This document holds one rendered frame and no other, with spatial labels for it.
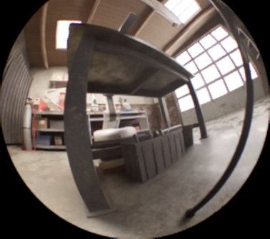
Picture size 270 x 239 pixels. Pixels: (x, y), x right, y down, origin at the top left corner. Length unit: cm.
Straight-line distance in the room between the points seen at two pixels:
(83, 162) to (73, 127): 11
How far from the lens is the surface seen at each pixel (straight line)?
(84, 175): 32
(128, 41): 63
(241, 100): 327
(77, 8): 283
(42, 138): 226
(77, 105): 31
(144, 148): 49
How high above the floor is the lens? 31
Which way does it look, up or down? 17 degrees up
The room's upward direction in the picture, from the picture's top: 10 degrees counter-clockwise
